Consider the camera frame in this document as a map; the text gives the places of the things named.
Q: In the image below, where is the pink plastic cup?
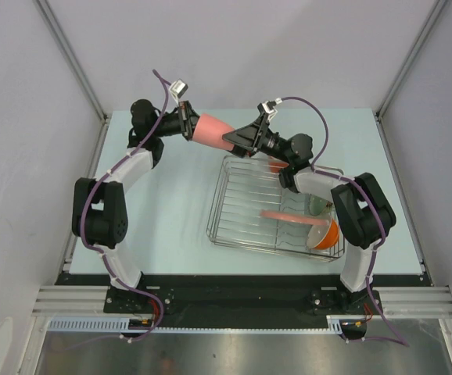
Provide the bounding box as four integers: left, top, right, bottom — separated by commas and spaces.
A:
192, 113, 234, 152

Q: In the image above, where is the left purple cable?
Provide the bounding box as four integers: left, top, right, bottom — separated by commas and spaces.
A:
49, 69, 172, 351

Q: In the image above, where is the right aluminium frame post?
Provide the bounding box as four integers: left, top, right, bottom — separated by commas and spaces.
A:
375, 0, 450, 120

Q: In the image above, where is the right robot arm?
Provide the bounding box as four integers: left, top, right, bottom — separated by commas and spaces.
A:
222, 113, 396, 313

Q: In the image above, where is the aluminium front rail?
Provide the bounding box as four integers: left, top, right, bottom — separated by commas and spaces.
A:
32, 286, 452, 319

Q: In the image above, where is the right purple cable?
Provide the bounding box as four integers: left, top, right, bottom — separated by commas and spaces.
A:
274, 95, 410, 348

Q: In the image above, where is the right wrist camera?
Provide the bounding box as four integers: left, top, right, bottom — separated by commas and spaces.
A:
257, 98, 282, 122

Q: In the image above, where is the left aluminium frame post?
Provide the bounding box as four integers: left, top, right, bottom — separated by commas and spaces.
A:
33, 0, 107, 122

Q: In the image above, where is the orange white mug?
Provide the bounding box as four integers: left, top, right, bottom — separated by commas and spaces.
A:
268, 156, 289, 173

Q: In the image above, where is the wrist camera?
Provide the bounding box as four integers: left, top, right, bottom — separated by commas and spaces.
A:
257, 98, 282, 122
169, 79, 188, 102

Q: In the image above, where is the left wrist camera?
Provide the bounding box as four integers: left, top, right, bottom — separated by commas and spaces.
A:
169, 79, 188, 102

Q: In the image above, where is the orange white bowl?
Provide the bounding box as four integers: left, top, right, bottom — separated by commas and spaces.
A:
306, 219, 339, 250

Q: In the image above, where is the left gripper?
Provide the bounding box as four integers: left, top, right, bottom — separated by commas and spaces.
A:
152, 102, 221, 142

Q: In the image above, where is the metal wire dish rack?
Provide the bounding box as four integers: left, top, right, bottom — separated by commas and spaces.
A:
206, 156, 346, 262

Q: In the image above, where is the pink cream floral plate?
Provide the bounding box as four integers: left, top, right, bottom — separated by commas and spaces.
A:
260, 210, 331, 226

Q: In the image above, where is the white slotted cable duct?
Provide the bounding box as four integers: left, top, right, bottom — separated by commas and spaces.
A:
48, 317, 342, 334

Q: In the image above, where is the green floral bowl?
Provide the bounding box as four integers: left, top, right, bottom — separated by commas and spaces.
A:
307, 195, 333, 216

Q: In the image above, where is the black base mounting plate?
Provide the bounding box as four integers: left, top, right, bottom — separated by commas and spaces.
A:
56, 273, 432, 339

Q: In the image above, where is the purple cable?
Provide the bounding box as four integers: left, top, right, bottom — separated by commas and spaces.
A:
49, 69, 172, 351
274, 95, 410, 348

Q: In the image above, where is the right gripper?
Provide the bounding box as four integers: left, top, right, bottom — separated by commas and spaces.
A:
217, 112, 293, 165

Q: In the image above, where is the aluminium frame post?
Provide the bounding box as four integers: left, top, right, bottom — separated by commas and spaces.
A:
375, 0, 450, 120
33, 0, 107, 122

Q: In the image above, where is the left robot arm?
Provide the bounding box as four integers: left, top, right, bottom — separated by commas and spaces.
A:
72, 99, 199, 313

